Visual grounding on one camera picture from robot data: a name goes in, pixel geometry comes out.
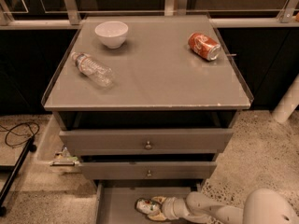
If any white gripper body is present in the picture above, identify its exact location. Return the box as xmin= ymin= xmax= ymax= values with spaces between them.
xmin=162 ymin=197 xmax=189 ymax=220

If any black floor cable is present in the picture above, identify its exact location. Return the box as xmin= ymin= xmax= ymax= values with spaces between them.
xmin=0 ymin=121 xmax=40 ymax=148

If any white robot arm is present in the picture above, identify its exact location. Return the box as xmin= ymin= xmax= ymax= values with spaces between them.
xmin=148 ymin=189 xmax=299 ymax=224

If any white post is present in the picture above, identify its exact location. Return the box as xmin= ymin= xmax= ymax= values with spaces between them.
xmin=272 ymin=75 xmax=299 ymax=123

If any grey top drawer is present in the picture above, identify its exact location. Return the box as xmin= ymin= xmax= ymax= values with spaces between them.
xmin=59 ymin=129 xmax=233 ymax=156

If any grey middle drawer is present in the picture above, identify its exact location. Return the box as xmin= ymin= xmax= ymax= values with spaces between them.
xmin=79 ymin=161 xmax=217 ymax=180

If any red cola can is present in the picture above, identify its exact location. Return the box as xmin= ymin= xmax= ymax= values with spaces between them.
xmin=188 ymin=33 xmax=221 ymax=61

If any white ceramic bowl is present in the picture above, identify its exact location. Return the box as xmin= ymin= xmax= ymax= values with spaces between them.
xmin=94 ymin=21 xmax=129 ymax=49

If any grey drawer cabinet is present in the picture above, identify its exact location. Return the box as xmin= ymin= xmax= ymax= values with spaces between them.
xmin=41 ymin=13 xmax=254 ymax=189

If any white green 7up can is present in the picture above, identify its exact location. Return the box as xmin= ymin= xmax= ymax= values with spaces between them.
xmin=135 ymin=198 xmax=161 ymax=215

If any clear plastic water bottle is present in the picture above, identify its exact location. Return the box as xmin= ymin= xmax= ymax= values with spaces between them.
xmin=71 ymin=52 xmax=114 ymax=88

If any grey bottom drawer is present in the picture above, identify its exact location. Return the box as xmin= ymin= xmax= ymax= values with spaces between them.
xmin=94 ymin=180 xmax=201 ymax=224

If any grey drawer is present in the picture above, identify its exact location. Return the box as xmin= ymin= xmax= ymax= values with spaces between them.
xmin=59 ymin=129 xmax=233 ymax=156
xmin=79 ymin=161 xmax=217 ymax=180
xmin=94 ymin=180 xmax=201 ymax=224

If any black stand leg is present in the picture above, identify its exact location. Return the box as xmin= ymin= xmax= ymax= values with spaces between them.
xmin=0 ymin=137 xmax=37 ymax=217

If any metal window rail frame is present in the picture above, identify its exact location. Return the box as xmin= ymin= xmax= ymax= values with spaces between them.
xmin=0 ymin=0 xmax=299 ymax=29

